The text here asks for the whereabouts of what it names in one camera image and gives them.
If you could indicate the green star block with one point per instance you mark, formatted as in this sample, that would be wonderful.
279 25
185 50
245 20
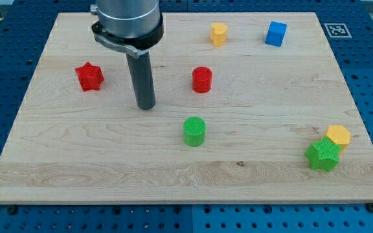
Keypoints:
323 154

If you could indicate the red cylinder block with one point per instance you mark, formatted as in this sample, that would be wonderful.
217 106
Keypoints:
201 79

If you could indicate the blue cube block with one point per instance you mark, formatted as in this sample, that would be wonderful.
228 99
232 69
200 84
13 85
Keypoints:
276 33

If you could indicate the red star block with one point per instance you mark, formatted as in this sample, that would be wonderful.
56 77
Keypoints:
89 76

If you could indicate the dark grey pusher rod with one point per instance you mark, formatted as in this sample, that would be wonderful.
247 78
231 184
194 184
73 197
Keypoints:
142 80

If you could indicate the yellow hexagon block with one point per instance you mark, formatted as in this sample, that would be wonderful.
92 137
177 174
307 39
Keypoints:
339 135

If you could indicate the white fiducial marker tag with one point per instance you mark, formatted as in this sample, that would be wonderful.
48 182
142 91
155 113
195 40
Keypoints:
337 30

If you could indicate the green cylinder block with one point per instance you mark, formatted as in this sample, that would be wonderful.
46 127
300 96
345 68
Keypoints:
194 130

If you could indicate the wooden board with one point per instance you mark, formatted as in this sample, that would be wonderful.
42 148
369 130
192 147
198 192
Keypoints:
250 108

